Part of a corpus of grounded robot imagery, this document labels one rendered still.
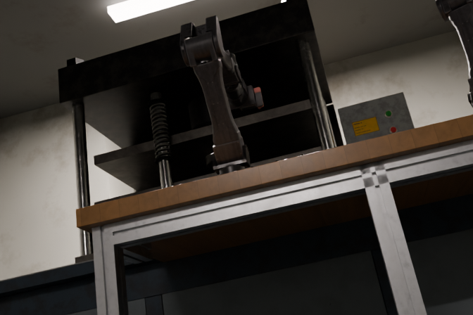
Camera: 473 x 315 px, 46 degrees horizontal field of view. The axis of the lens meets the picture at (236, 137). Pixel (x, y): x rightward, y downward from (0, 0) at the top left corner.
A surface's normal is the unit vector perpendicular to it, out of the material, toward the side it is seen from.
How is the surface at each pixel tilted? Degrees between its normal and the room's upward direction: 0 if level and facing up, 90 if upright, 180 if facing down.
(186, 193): 90
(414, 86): 90
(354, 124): 90
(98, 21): 180
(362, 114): 90
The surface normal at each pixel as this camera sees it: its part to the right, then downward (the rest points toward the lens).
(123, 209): -0.23, -0.34
